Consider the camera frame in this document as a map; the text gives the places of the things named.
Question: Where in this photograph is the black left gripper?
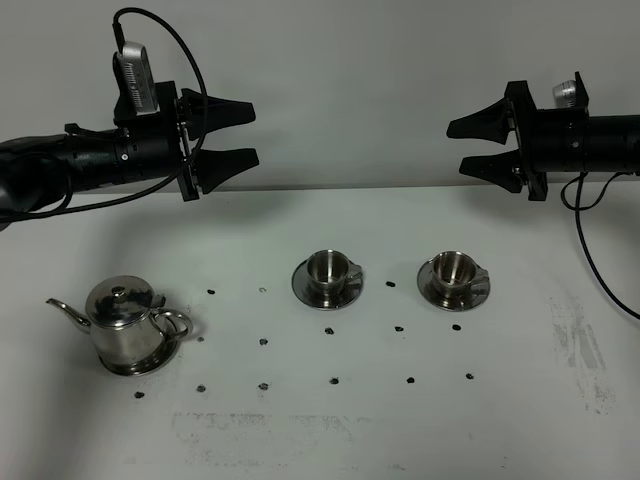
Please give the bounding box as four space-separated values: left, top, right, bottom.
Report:
114 81 259 194

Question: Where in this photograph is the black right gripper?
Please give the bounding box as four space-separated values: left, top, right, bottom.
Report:
446 72 589 201

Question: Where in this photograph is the stainless steel teapot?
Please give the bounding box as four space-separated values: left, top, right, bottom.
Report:
47 275 193 353

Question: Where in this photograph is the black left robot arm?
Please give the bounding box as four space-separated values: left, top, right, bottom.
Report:
1 82 259 227

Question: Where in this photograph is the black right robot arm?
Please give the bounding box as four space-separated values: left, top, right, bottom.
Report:
446 73 639 201

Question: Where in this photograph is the right stainless steel teacup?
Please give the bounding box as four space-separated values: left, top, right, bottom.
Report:
431 251 489 298

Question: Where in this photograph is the stainless steel teacup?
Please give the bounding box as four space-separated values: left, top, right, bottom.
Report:
306 249 363 296
431 251 489 298

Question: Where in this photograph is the left stainless steel teacup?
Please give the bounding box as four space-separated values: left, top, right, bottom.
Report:
306 249 363 296

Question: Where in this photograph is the steel teapot saucer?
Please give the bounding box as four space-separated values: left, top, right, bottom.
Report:
96 337 178 376

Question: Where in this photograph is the right steel cup saucer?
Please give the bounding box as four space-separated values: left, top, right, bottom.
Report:
417 259 491 312

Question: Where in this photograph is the steel cup saucer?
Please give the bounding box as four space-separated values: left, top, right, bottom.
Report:
291 260 364 311
417 259 491 312

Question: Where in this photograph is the left steel cup saucer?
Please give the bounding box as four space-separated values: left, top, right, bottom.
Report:
291 260 364 311

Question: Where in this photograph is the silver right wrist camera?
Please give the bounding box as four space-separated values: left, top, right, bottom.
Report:
552 79 578 109

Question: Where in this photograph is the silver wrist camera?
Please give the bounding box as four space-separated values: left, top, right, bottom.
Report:
552 79 578 109
115 41 159 115

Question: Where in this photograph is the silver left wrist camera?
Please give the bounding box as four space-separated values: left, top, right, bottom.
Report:
115 41 159 115

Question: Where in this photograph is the black right camera cable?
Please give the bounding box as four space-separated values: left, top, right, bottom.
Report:
560 170 640 320

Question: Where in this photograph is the black camera cable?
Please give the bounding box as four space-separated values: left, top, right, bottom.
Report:
0 6 209 219
560 170 640 320

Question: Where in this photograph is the black left camera cable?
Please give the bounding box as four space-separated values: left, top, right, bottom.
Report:
0 6 209 219

